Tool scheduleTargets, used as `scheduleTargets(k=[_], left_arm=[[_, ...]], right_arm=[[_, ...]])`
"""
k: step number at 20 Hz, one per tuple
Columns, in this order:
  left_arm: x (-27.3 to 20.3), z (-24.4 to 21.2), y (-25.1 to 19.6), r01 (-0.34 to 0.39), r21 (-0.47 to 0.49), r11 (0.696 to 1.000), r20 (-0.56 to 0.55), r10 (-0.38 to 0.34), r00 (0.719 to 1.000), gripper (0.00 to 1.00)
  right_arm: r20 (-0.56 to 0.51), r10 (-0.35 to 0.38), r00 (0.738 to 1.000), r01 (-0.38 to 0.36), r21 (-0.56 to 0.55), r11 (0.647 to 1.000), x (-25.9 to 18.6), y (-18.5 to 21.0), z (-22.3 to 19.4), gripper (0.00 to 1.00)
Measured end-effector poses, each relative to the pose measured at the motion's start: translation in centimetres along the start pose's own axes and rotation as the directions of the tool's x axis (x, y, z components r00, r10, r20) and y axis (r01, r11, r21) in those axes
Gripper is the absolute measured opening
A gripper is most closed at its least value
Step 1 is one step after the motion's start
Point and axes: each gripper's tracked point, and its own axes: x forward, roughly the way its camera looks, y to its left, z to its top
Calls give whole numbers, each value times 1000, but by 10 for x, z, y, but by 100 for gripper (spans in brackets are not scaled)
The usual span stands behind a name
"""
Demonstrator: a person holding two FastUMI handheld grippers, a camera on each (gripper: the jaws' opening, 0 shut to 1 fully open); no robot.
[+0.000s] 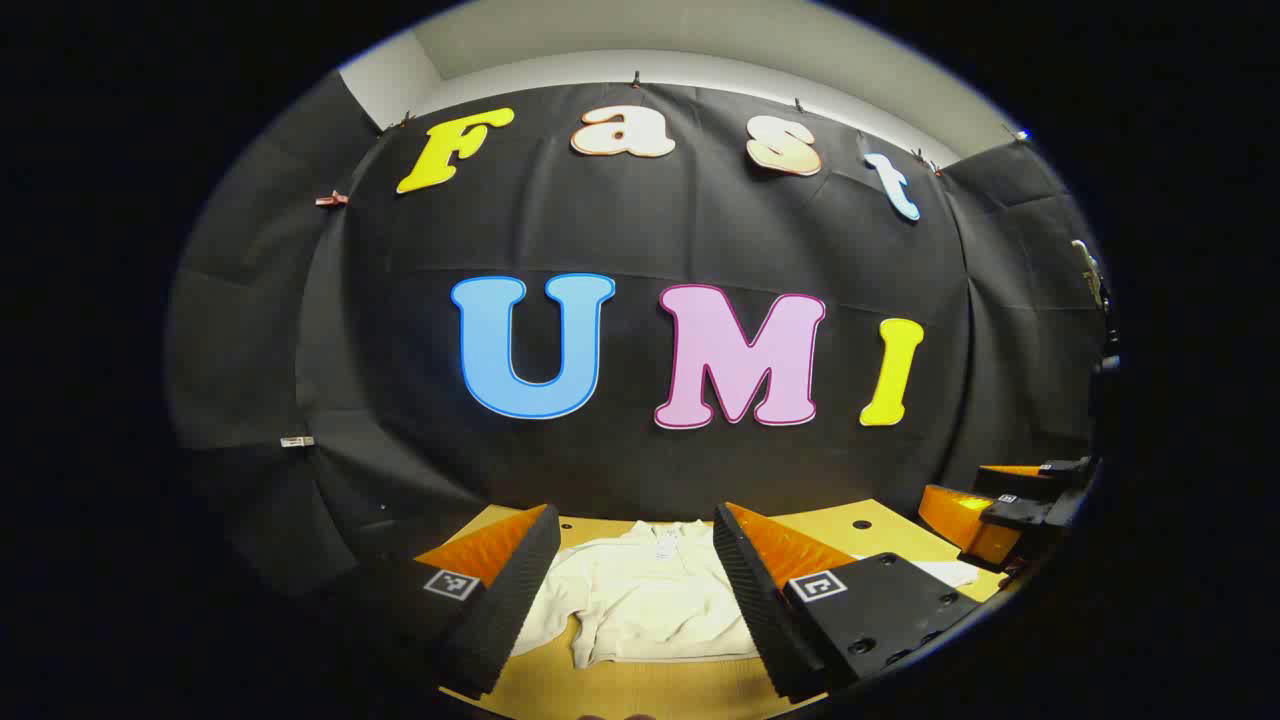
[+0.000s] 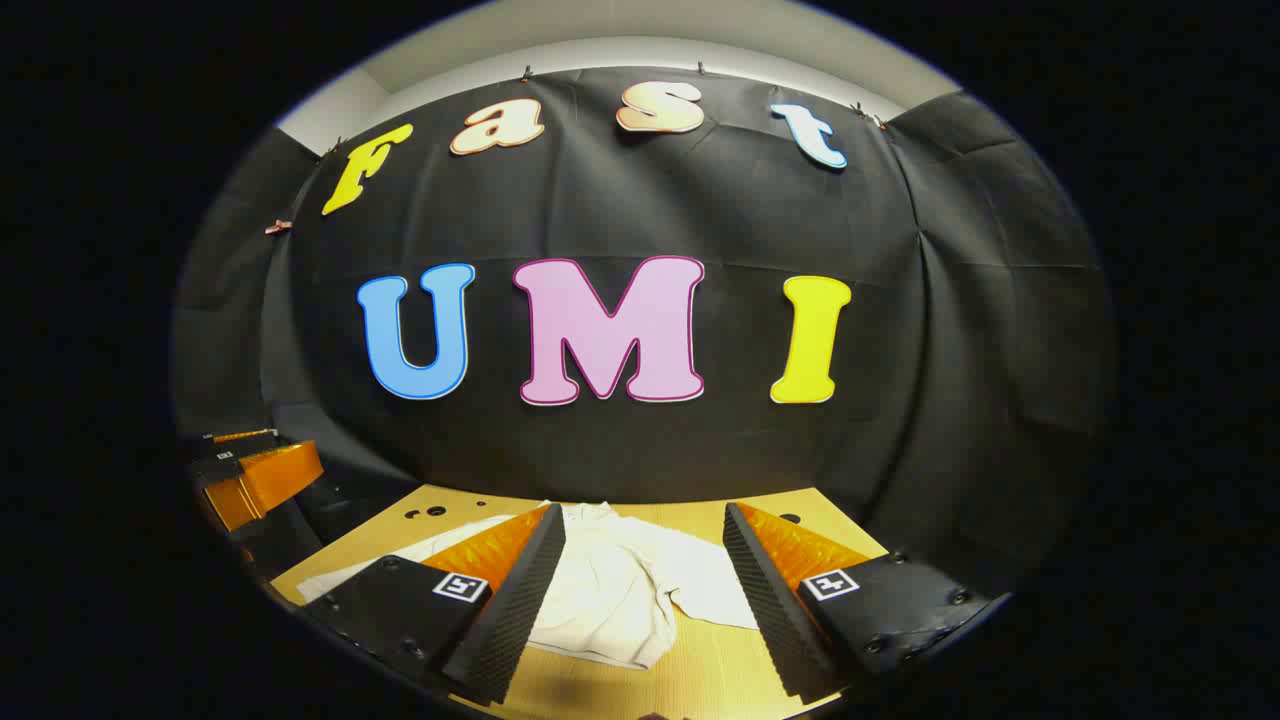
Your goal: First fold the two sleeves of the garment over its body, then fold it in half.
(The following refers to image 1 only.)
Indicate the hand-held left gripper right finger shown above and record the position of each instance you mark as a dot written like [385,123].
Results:
[750,600]

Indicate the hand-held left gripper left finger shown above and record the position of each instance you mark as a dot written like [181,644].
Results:
[520,590]

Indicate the cream white sweatshirt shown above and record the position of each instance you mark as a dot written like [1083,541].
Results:
[640,605]

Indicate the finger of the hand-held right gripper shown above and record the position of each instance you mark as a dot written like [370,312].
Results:
[965,520]
[1050,474]

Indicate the black backdrop cloth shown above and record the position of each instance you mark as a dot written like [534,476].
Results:
[620,230]

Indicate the small red clip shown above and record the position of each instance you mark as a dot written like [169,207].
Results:
[332,199]

